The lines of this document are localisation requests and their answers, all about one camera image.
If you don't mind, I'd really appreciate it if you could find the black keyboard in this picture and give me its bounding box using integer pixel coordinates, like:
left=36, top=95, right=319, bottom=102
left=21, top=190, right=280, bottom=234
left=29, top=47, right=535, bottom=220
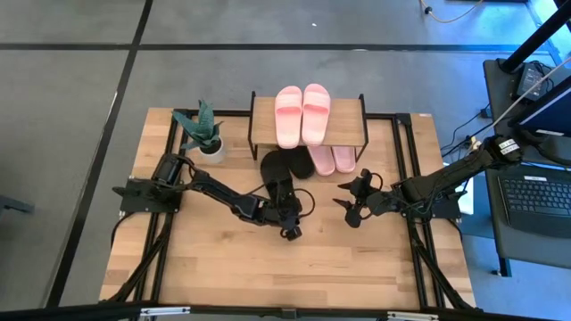
left=498, top=175, right=571, bottom=238

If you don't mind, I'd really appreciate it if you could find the wooden shelf with black frame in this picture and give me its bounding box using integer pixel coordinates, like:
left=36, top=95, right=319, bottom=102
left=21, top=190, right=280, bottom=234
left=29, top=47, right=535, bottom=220
left=247, top=91, right=370, bottom=162

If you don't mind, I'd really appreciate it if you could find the yellow cable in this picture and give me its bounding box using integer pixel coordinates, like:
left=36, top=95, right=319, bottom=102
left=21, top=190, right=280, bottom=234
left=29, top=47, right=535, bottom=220
left=418, top=0, right=486, bottom=25

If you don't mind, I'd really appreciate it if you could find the black floor cable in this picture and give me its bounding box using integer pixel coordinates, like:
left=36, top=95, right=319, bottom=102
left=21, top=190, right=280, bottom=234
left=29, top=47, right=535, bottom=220
left=439, top=104, right=492, bottom=160

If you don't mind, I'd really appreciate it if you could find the white sheet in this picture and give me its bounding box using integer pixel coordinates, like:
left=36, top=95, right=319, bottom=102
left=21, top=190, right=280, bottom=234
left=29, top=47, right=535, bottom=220
left=459, top=189, right=476, bottom=216

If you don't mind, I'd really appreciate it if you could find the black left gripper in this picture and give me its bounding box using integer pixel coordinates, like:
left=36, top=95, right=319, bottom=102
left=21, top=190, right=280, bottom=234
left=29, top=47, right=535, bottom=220
left=261, top=176, right=305, bottom=229

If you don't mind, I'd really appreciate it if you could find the computer monitor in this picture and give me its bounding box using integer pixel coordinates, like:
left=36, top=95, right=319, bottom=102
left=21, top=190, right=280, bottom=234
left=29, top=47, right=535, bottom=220
left=511, top=74, right=571, bottom=140

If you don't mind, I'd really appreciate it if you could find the black pole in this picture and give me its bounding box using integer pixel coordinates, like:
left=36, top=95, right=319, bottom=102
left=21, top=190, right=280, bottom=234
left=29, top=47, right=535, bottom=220
left=499, top=0, right=571, bottom=75

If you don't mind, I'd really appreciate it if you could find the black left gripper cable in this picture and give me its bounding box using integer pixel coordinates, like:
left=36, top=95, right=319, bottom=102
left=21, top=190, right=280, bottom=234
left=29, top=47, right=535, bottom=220
left=292, top=187, right=317, bottom=220

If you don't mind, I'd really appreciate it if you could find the black table frame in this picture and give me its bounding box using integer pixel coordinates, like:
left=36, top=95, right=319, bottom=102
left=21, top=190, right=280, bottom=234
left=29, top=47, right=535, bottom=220
left=100, top=108, right=476, bottom=313

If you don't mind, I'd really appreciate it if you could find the grey chair base leg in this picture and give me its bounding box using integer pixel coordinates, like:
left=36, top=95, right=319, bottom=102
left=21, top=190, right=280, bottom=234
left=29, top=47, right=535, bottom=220
left=0, top=193, right=36, bottom=217

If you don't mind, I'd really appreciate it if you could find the white cable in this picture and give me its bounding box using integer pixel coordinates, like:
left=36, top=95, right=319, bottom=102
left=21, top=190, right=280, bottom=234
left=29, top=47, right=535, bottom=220
left=489, top=54, right=571, bottom=131

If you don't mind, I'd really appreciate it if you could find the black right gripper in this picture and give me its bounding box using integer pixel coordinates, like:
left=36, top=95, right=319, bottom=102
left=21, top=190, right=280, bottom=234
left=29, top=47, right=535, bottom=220
left=332, top=168, right=405, bottom=229

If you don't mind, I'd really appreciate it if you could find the pink rubber slide sandal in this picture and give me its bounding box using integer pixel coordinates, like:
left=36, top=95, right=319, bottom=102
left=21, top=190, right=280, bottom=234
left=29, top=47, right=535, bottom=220
left=301, top=82, right=332, bottom=148
left=331, top=145, right=358, bottom=174
left=273, top=85, right=304, bottom=151
left=307, top=145, right=336, bottom=177

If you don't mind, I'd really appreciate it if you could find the black desk with pole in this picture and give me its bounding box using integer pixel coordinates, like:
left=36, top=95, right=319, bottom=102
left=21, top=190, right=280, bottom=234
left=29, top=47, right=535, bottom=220
left=483, top=57, right=571, bottom=169

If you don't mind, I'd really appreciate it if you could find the black power adapter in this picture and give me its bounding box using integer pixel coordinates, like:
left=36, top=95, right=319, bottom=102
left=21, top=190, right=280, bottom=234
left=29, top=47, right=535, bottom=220
left=516, top=62, right=547, bottom=102

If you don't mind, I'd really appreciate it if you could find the black rubber slide sandal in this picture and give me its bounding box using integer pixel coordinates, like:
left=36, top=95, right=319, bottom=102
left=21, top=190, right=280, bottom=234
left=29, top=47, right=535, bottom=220
left=260, top=149, right=299, bottom=204
left=288, top=146, right=317, bottom=181

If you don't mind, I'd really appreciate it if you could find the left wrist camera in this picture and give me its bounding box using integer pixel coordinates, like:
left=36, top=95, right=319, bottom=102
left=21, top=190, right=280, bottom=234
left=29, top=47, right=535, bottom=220
left=279, top=224, right=303, bottom=243

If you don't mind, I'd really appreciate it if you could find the green plant in white pot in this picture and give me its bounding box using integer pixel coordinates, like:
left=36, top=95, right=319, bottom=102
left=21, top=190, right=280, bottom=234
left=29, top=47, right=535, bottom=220
left=170, top=98, right=228, bottom=165

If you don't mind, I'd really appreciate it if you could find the black rig bar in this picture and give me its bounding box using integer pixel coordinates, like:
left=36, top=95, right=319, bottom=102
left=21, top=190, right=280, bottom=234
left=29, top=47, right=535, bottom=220
left=0, top=301, right=571, bottom=321

